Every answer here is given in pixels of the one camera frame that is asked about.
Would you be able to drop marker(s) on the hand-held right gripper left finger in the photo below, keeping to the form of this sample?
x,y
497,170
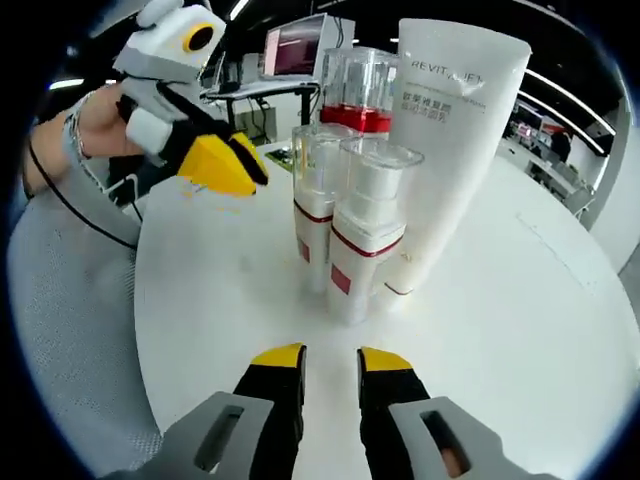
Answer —
x,y
240,435

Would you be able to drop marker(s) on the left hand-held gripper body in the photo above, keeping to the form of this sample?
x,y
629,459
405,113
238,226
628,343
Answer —
x,y
165,55

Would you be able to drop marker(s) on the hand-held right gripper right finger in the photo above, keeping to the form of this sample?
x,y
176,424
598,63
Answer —
x,y
410,430

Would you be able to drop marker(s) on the white skincare bottle clear cap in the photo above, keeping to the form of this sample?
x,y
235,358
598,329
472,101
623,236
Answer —
x,y
357,260
312,235

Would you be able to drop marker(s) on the white skincare bottle red collar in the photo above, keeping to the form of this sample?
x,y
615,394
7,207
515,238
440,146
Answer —
x,y
350,120

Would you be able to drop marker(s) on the white skincare tube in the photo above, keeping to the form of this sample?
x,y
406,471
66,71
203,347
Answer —
x,y
450,175

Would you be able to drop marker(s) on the person's left hand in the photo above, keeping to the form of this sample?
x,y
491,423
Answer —
x,y
102,130

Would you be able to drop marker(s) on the computer monitor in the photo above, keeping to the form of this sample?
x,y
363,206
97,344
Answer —
x,y
295,50

